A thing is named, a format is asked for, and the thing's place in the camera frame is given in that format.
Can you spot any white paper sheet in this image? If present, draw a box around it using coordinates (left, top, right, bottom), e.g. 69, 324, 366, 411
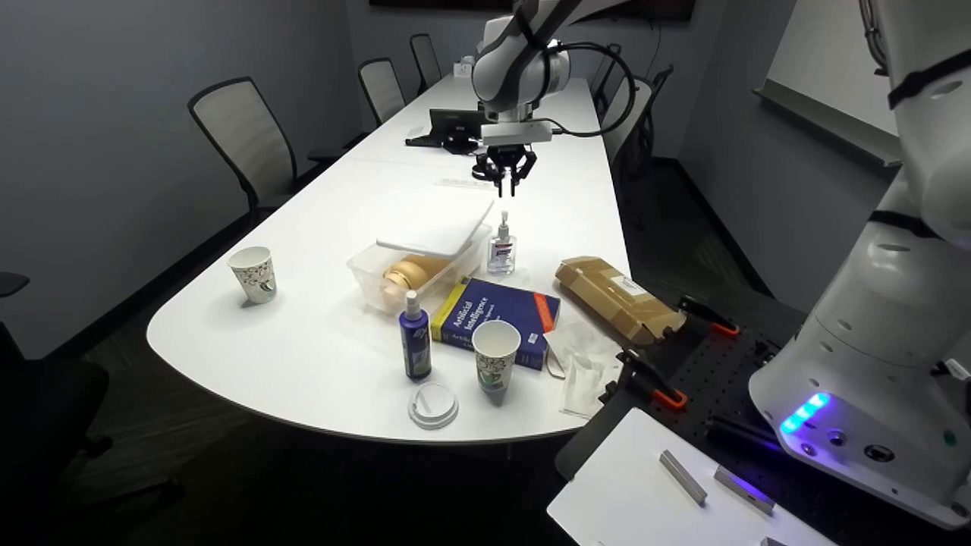
546, 411, 831, 546

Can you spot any patterned paper cup far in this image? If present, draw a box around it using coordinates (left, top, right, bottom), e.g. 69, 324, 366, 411
232, 246, 275, 304

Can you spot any blue yellow book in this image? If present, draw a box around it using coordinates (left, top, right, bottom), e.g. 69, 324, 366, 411
430, 278, 565, 375

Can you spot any blue spray bottle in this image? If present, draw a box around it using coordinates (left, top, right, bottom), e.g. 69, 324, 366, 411
397, 294, 430, 383

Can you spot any white lunchbox lid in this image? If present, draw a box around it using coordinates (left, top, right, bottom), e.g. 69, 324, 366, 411
377, 194, 495, 258

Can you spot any grey marker pen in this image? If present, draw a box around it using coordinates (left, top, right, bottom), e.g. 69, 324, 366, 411
657, 448, 706, 507

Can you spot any black orange clamp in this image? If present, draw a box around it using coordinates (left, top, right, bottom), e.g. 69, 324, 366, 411
681, 298, 739, 339
619, 348, 688, 412

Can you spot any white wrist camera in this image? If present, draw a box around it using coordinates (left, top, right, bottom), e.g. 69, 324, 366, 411
480, 121, 551, 148

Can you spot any patterned paper cup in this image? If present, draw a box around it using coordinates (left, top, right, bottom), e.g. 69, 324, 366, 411
232, 246, 275, 304
470, 318, 521, 403

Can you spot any clear plastic lunchbox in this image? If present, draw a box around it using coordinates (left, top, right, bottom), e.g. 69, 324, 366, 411
349, 244, 480, 313

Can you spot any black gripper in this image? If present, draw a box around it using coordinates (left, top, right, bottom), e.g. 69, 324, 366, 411
472, 146, 536, 199

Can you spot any patterned paper cup near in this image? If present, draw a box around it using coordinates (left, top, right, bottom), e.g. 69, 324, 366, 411
470, 318, 521, 403

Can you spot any clear sanitizer bottle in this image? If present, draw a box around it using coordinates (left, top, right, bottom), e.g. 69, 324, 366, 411
486, 216, 516, 278

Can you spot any brown cardboard package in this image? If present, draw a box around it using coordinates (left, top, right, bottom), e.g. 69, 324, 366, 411
555, 254, 685, 345

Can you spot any black conference phone device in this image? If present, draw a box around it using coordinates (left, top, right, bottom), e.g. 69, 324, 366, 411
406, 111, 484, 155

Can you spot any white cup lid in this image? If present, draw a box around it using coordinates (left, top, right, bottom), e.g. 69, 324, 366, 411
410, 387, 457, 432

